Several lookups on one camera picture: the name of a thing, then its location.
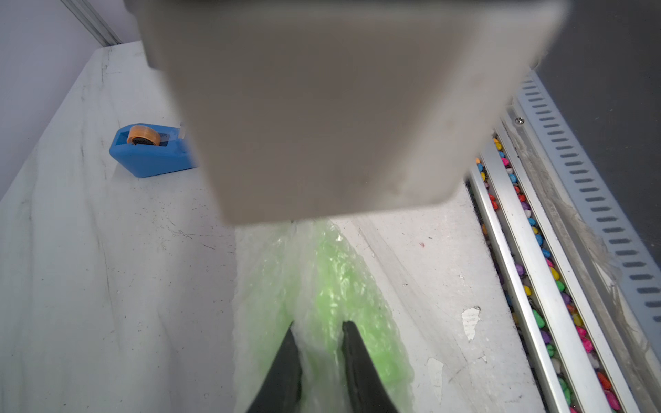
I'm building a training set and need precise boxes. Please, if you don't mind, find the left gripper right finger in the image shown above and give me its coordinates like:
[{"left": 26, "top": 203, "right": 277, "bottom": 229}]
[{"left": 342, "top": 321, "right": 398, "bottom": 413}]

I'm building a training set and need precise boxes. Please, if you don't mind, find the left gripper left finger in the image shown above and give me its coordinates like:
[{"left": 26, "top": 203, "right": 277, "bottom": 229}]
[{"left": 247, "top": 325, "right": 302, "bottom": 413}]

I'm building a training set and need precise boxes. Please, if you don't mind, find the green plastic wine glass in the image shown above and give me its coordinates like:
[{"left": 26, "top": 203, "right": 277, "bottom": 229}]
[{"left": 247, "top": 221, "right": 414, "bottom": 413}]

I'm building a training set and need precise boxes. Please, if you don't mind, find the clear bubble wrap sheet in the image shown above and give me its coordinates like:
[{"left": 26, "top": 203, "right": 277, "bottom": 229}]
[{"left": 231, "top": 219, "right": 415, "bottom": 413}]

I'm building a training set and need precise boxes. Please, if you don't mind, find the blue tape dispenser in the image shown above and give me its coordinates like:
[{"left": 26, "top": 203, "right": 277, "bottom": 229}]
[{"left": 109, "top": 123, "right": 197, "bottom": 178}]

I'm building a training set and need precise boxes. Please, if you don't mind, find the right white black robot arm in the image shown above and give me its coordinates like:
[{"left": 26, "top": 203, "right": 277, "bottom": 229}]
[{"left": 126, "top": 1, "right": 571, "bottom": 225}]

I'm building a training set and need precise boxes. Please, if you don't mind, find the aluminium front rail frame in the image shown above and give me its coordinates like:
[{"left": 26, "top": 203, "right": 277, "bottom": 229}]
[{"left": 466, "top": 106, "right": 660, "bottom": 412}]

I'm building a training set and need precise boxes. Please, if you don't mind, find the perforated grey cable tray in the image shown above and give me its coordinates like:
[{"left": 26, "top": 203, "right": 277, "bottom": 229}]
[{"left": 516, "top": 71, "right": 660, "bottom": 356}]

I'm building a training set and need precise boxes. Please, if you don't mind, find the aluminium cage frame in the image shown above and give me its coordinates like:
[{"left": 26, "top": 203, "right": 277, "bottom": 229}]
[{"left": 60, "top": 0, "right": 122, "bottom": 47}]

